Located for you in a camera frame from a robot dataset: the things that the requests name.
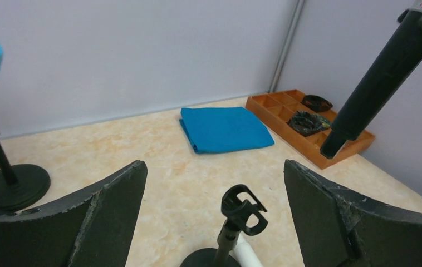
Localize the white toy microphone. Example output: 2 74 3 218
232 234 263 267

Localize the blue folded cloth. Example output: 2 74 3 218
179 107 274 154

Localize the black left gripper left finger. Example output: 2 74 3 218
0 160 148 266

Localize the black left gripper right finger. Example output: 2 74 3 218
284 160 422 266

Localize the black toy microphone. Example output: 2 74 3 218
320 9 422 159

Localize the black mic stand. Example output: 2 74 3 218
0 143 51 212
181 184 268 266

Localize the black coiled cable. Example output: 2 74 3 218
287 110 332 138

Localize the wooden compartment tray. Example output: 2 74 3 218
245 89 375 170

